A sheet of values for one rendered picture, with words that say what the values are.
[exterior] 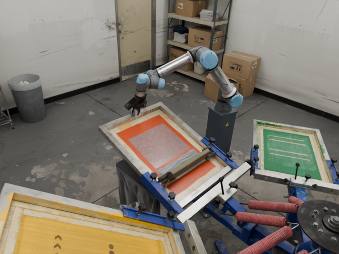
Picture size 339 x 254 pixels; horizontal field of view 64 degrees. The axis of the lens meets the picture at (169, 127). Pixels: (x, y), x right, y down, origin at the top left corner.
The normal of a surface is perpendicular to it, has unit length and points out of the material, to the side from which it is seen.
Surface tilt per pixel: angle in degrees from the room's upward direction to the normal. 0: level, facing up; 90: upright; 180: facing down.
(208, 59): 84
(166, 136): 16
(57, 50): 90
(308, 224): 0
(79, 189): 0
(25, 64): 90
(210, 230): 0
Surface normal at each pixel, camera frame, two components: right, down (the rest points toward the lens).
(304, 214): 0.04, -0.85
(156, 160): 0.22, -0.71
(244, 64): -0.63, 0.36
